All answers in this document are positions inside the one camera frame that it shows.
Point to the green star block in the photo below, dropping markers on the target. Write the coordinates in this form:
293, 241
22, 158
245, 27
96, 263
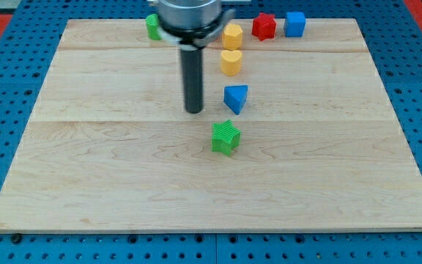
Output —
225, 137

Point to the blue triangle block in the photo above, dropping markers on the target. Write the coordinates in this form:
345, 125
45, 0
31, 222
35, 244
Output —
235, 97

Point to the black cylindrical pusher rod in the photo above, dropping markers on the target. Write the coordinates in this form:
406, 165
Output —
192, 79

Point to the yellow heart block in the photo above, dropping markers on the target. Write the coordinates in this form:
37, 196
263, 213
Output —
231, 62

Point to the wooden board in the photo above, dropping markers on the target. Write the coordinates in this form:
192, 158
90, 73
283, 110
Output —
109, 148

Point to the yellow hexagon block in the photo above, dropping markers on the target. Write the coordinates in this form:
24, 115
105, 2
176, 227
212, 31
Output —
232, 37

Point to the red star block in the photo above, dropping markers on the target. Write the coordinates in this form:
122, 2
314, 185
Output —
264, 26

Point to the green cylinder block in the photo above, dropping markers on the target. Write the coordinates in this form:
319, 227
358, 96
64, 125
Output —
152, 25

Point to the blue cube block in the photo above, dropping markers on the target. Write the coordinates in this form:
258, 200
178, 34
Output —
295, 23

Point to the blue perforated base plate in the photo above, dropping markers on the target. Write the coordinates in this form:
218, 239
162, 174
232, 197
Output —
27, 47

